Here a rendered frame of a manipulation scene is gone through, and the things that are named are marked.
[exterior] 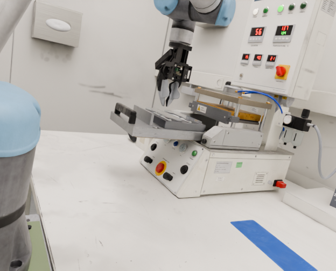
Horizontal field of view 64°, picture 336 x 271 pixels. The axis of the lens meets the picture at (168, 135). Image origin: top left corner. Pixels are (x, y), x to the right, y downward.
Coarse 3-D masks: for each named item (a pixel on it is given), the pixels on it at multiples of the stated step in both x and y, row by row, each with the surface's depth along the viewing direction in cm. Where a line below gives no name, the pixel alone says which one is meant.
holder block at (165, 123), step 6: (156, 120) 91; (162, 120) 87; (162, 126) 87; (168, 126) 86; (174, 126) 88; (180, 126) 89; (186, 126) 90; (192, 126) 91; (198, 126) 92; (204, 126) 94
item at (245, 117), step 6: (204, 102) 112; (228, 102) 108; (222, 108) 101; (228, 108) 107; (234, 108) 114; (240, 114) 100; (246, 114) 102; (252, 114) 103; (240, 120) 101; (246, 120) 103; (252, 120) 105; (258, 120) 106
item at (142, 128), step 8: (112, 112) 96; (144, 112) 89; (112, 120) 96; (120, 120) 89; (128, 120) 86; (136, 120) 89; (144, 120) 89; (152, 120) 86; (128, 128) 82; (136, 128) 80; (144, 128) 81; (152, 128) 83; (160, 128) 85; (136, 136) 81; (144, 136) 82; (152, 136) 83; (160, 136) 85; (168, 136) 86; (176, 136) 88; (184, 136) 89; (192, 136) 91; (200, 136) 93
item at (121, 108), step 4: (116, 104) 93; (120, 104) 90; (116, 108) 93; (120, 108) 89; (124, 108) 86; (128, 108) 85; (116, 112) 94; (120, 112) 94; (124, 112) 86; (128, 112) 83; (132, 112) 82; (136, 112) 83; (128, 116) 83; (132, 116) 82; (132, 120) 82
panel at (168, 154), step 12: (156, 144) 112; (168, 144) 106; (180, 144) 101; (192, 144) 96; (144, 156) 114; (156, 156) 108; (168, 156) 102; (180, 156) 97; (192, 156) 92; (168, 168) 99; (192, 168) 90; (168, 180) 96; (180, 180) 91
